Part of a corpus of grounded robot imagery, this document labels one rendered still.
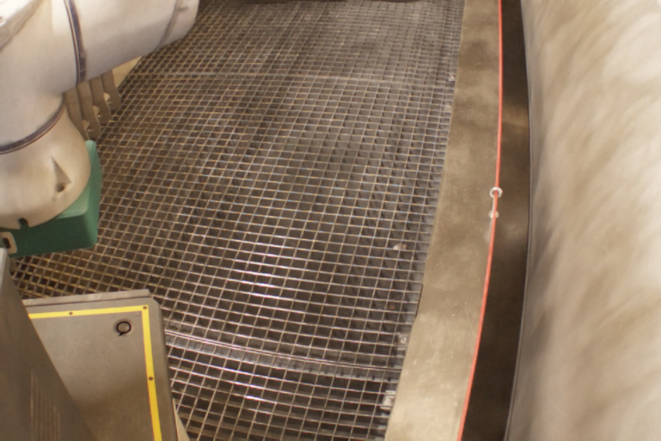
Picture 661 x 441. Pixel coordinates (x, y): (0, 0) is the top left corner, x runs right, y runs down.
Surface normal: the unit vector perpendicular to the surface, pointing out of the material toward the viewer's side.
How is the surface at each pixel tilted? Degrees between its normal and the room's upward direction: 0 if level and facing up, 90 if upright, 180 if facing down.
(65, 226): 90
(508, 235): 6
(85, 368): 0
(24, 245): 90
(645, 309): 52
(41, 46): 73
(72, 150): 68
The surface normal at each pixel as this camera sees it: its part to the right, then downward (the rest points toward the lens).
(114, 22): 0.54, 0.36
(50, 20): 0.50, -0.09
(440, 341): -0.04, -0.78
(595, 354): -0.87, -0.47
